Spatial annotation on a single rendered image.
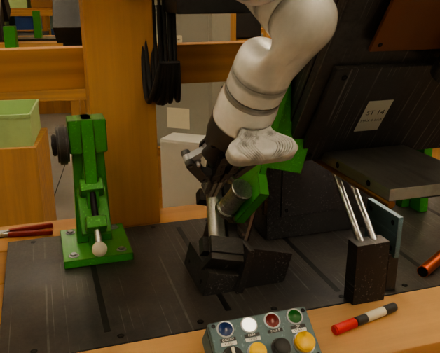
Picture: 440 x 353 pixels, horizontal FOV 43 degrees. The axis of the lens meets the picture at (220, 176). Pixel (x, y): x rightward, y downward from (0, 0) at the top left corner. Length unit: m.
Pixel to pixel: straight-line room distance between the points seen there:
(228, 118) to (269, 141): 0.06
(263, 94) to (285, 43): 0.09
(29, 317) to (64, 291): 0.09
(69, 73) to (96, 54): 0.11
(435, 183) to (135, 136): 0.65
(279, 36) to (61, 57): 0.78
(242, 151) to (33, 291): 0.53
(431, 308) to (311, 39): 0.57
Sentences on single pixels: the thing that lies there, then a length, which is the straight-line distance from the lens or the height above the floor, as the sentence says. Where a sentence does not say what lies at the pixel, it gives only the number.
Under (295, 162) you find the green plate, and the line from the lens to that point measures 0.95.
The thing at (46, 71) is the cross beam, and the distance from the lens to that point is 1.28.
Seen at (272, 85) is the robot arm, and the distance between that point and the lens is 0.62.
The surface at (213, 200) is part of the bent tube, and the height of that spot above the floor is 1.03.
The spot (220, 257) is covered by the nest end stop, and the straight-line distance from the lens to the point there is 0.95.
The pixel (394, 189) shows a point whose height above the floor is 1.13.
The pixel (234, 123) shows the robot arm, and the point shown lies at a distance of 0.66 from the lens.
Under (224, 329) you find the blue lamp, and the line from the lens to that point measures 0.80.
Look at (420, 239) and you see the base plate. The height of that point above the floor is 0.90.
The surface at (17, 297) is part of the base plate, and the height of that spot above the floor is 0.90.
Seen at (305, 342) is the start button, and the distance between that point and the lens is 0.81.
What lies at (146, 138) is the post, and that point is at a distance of 1.24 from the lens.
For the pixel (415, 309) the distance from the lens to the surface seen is 0.99.
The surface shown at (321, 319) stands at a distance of 0.93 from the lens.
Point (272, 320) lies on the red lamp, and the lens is 0.82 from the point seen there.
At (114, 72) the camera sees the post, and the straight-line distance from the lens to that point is 1.20.
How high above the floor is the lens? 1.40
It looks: 19 degrees down
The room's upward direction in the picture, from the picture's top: straight up
